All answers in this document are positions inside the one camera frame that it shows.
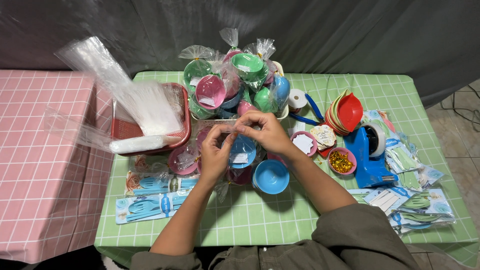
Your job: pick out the white ribbon spool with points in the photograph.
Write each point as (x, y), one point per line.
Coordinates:
(297, 99)

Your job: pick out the small red tray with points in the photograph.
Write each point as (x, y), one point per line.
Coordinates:
(325, 150)

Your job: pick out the stack of blue bowls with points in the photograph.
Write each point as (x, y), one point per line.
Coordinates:
(270, 177)

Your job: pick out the blue tape dispenser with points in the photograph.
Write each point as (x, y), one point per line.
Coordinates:
(365, 165)

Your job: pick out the pink checked tablecloth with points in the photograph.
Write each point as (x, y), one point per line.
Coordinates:
(41, 157)

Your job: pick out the person's left hand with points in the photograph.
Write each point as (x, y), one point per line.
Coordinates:
(213, 157)

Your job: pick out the white plastic basket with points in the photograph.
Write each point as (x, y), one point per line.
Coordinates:
(210, 122)

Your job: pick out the white tape roll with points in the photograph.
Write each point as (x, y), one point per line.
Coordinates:
(378, 138)

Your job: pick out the green checked tablecloth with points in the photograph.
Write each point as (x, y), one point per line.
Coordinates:
(262, 221)

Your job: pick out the heap of green cutlery packets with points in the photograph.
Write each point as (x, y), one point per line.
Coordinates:
(416, 204)

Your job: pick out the red plastic basket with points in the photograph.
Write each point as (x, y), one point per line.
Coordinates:
(150, 129)

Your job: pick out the bundle of clear plastic bags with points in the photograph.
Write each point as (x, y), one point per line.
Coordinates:
(142, 97)

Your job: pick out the blue cutlery packet rose print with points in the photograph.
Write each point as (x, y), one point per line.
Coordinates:
(161, 183)

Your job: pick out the person's right hand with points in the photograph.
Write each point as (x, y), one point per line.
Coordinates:
(272, 133)

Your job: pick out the person's olive jacket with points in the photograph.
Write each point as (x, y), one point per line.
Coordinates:
(356, 240)

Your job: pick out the loose clear plastic bag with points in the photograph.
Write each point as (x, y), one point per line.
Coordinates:
(75, 129)

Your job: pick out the stack of mixed-colour bowls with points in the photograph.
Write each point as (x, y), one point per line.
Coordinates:
(347, 110)

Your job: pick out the rose print packet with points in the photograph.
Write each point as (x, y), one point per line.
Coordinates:
(144, 164)

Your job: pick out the pile of wrapped coloured bowls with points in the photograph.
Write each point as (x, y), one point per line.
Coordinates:
(232, 82)

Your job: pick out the dark grey backdrop cloth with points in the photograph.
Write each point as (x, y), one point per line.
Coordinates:
(337, 37)

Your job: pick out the stack of heart-shaped tags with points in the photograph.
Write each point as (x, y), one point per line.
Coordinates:
(323, 135)

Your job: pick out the wrapped pink bowl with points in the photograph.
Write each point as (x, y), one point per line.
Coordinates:
(275, 158)
(183, 161)
(240, 176)
(203, 135)

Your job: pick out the pink bowl with paper tags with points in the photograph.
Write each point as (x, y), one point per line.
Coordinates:
(303, 143)

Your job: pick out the pink bowl with gold ties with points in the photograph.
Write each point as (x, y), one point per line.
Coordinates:
(341, 161)

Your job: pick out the roll of white plastic bags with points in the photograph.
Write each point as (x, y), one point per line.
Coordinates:
(142, 144)

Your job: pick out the blue bowl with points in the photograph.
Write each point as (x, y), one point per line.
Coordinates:
(243, 153)

